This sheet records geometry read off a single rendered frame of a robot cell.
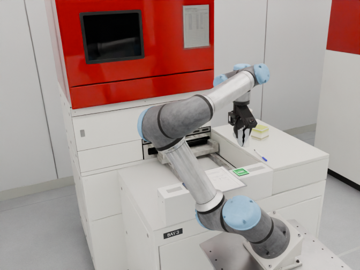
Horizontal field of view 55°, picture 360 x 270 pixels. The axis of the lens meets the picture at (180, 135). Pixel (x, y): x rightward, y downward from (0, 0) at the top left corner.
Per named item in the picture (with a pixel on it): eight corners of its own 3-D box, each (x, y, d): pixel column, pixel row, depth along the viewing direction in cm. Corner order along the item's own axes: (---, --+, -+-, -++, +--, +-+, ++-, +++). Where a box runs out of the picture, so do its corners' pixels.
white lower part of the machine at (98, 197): (81, 228, 283) (66, 135, 253) (174, 203, 313) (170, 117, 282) (98, 290, 223) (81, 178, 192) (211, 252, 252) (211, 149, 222)
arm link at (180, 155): (233, 241, 123) (152, 115, 105) (203, 235, 134) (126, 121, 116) (248, 216, 130) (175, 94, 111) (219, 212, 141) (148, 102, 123)
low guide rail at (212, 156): (202, 152, 217) (202, 148, 216) (205, 151, 218) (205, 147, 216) (247, 189, 174) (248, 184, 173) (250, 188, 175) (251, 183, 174)
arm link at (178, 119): (177, 105, 97) (265, 54, 127) (154, 110, 105) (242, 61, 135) (193, 142, 99) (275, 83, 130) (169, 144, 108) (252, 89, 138)
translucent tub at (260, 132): (250, 137, 198) (250, 127, 196) (258, 134, 203) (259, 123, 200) (261, 141, 193) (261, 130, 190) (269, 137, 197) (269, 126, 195)
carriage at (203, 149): (157, 158, 203) (156, 154, 202) (211, 147, 216) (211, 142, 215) (162, 164, 197) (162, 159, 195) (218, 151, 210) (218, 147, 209)
